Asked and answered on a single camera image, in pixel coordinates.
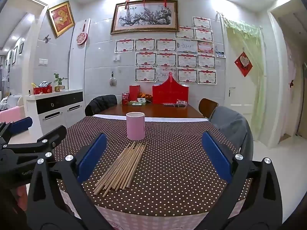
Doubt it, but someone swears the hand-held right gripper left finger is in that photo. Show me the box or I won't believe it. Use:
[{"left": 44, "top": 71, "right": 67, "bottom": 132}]
[{"left": 27, "top": 132, "right": 113, "bottom": 230}]

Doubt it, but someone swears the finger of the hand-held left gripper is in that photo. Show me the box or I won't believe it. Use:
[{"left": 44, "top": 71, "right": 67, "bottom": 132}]
[
  {"left": 7, "top": 125, "right": 67, "bottom": 160},
  {"left": 0, "top": 117, "right": 33, "bottom": 145}
]

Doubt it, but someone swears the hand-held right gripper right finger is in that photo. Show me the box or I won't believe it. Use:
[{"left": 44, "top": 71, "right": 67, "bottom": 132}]
[{"left": 192, "top": 131, "right": 283, "bottom": 230}]

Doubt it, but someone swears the bunch of wooden chopsticks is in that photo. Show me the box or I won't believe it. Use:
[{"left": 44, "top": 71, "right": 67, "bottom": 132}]
[{"left": 93, "top": 142, "right": 148, "bottom": 198}]

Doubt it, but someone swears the pink cylindrical cup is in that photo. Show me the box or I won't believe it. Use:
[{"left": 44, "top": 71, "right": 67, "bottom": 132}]
[{"left": 126, "top": 112, "right": 145, "bottom": 141}]

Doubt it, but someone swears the pink cloth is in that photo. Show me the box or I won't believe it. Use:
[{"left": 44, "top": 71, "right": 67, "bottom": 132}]
[{"left": 0, "top": 106, "right": 26, "bottom": 123}]

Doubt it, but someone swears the white and black sideboard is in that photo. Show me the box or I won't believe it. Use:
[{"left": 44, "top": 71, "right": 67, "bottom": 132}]
[{"left": 25, "top": 89, "right": 84, "bottom": 135}]

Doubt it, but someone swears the grey jacket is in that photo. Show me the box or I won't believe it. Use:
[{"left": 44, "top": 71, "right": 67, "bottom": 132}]
[{"left": 209, "top": 106, "right": 254, "bottom": 159}]

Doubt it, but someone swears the brown polka dot tablecloth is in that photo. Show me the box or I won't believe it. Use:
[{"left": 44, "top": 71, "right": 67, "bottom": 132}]
[{"left": 51, "top": 116, "right": 255, "bottom": 217}]

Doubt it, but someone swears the wooden chair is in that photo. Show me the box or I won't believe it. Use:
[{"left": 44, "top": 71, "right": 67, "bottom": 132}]
[{"left": 199, "top": 98, "right": 219, "bottom": 120}]

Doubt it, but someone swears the potted green plant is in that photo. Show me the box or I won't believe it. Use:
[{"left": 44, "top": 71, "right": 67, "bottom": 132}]
[{"left": 53, "top": 73, "right": 69, "bottom": 92}]

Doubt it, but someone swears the black jacket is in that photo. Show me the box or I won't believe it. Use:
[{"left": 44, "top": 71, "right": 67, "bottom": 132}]
[{"left": 84, "top": 95, "right": 118, "bottom": 117}]

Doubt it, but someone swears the white door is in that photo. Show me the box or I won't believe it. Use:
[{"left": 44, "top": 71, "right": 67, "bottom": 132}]
[{"left": 225, "top": 26, "right": 255, "bottom": 125}]

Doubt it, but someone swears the small red box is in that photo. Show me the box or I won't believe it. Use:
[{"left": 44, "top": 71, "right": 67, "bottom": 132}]
[{"left": 129, "top": 85, "right": 141, "bottom": 102}]

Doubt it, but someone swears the large red gift box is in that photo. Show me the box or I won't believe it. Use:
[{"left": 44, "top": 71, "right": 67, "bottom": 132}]
[{"left": 152, "top": 75, "right": 189, "bottom": 104}]

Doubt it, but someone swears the green door curtain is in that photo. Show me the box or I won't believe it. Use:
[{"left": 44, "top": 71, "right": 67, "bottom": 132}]
[{"left": 222, "top": 17, "right": 267, "bottom": 142}]

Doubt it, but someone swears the red heart diamond ornament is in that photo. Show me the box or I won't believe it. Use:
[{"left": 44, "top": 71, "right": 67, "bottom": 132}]
[{"left": 234, "top": 51, "right": 253, "bottom": 77}]

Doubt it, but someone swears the framed red calligraphy picture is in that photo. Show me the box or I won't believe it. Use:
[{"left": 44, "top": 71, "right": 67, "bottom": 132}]
[{"left": 47, "top": 1, "right": 75, "bottom": 38}]

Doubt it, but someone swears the framed blossom painting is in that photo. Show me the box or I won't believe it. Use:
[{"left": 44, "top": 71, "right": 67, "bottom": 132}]
[{"left": 110, "top": 0, "right": 180, "bottom": 34}]

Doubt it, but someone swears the round red wall ornament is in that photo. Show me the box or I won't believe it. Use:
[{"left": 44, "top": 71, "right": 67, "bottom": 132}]
[{"left": 76, "top": 24, "right": 90, "bottom": 46}]

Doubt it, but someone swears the group of wall certificates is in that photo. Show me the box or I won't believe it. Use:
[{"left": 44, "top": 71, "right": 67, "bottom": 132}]
[{"left": 114, "top": 17, "right": 217, "bottom": 85}]

